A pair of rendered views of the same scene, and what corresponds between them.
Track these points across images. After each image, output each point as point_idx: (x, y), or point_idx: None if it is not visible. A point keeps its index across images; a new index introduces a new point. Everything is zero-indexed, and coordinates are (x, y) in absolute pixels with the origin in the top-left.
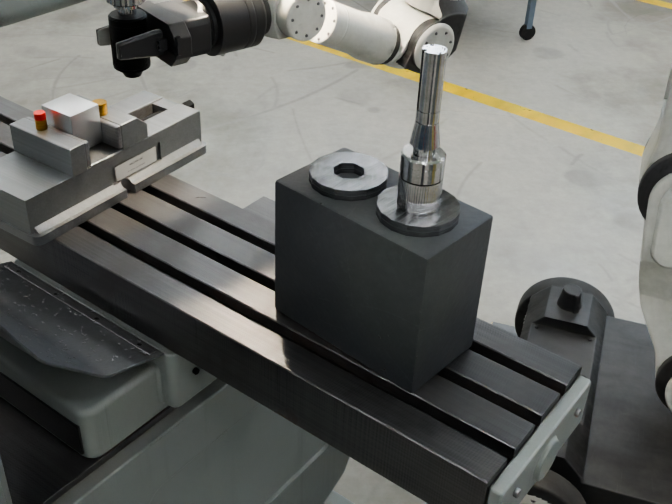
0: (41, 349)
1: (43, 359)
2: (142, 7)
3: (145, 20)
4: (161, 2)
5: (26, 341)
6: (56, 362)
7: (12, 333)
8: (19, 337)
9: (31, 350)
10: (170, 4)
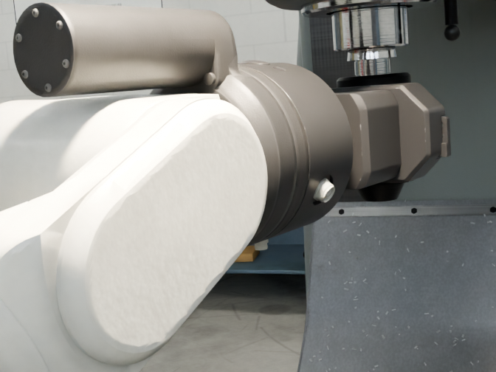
0: (345, 370)
1: (312, 337)
2: (385, 84)
3: (337, 86)
4: (376, 91)
5: (364, 365)
6: (310, 356)
7: (384, 362)
8: (374, 364)
9: (328, 334)
10: (350, 92)
